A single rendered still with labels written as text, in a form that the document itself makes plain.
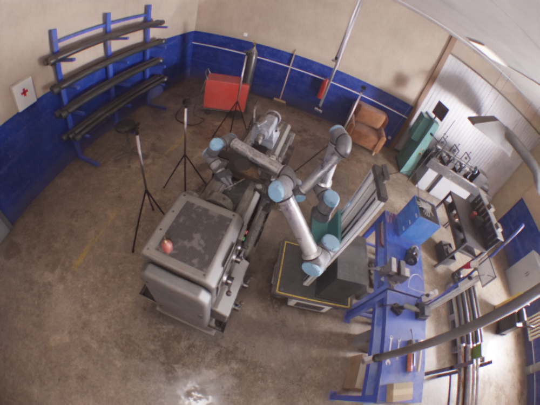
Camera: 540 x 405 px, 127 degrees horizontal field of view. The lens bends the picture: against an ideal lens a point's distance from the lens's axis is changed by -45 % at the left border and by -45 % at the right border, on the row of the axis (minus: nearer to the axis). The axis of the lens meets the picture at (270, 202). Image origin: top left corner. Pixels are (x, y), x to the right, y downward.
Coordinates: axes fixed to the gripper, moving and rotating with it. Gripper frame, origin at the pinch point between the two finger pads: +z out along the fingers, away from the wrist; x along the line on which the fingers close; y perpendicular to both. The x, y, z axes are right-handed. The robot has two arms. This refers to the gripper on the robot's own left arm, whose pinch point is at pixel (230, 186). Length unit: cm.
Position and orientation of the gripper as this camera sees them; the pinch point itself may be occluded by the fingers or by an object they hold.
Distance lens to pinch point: 176.5
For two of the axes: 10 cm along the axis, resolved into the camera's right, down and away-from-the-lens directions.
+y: -5.4, 4.5, 7.1
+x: -6.1, 3.7, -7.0
